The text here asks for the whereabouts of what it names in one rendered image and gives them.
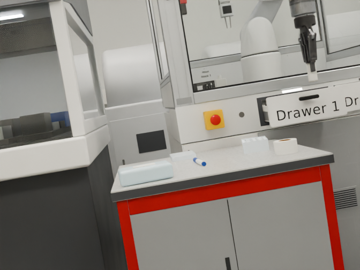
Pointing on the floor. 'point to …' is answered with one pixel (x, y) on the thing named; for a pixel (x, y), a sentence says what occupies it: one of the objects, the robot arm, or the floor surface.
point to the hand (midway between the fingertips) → (312, 72)
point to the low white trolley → (233, 213)
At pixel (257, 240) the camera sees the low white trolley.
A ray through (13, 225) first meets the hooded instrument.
